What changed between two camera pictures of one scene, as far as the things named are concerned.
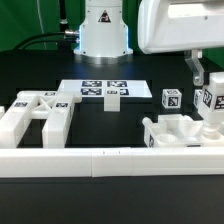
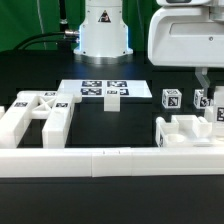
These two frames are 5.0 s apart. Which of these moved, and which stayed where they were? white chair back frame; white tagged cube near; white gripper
Moved: white gripper
Stayed: white chair back frame; white tagged cube near
